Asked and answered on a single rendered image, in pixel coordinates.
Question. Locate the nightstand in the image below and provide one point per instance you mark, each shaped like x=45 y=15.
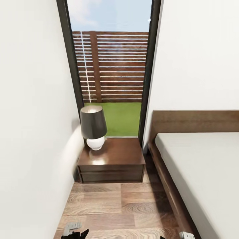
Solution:
x=120 y=160

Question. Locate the fixed window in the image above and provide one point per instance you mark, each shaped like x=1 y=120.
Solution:
x=110 y=47

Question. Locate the table lamp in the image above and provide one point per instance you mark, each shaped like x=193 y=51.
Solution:
x=93 y=126

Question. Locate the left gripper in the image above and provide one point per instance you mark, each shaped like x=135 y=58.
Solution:
x=76 y=235

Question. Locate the bed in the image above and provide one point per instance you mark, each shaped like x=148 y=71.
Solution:
x=196 y=154

